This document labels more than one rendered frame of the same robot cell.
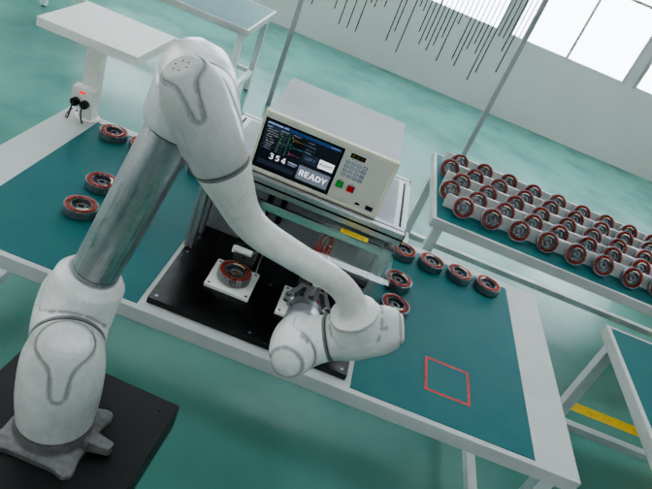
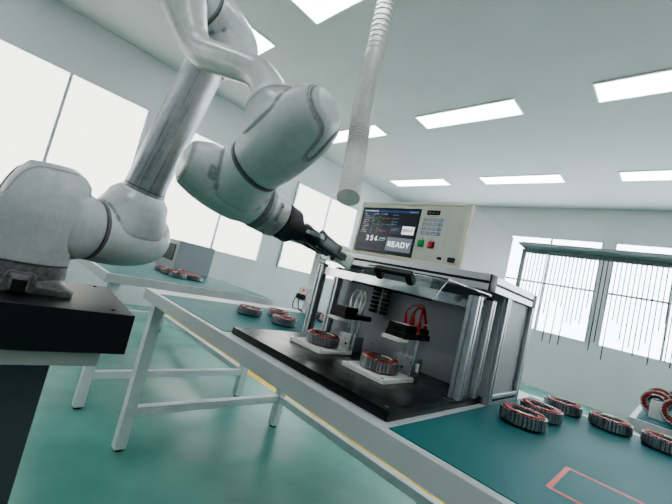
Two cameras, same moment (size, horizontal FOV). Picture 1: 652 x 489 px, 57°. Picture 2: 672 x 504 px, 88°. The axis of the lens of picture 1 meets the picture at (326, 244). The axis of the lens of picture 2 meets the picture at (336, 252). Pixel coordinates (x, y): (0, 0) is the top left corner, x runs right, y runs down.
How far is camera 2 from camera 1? 139 cm
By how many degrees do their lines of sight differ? 58
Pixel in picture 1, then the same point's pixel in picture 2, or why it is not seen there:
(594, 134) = not seen: outside the picture
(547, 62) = not seen: outside the picture
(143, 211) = (167, 113)
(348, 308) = (255, 79)
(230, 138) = not seen: outside the picture
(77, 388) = (20, 182)
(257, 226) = (191, 30)
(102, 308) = (122, 199)
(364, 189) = (443, 241)
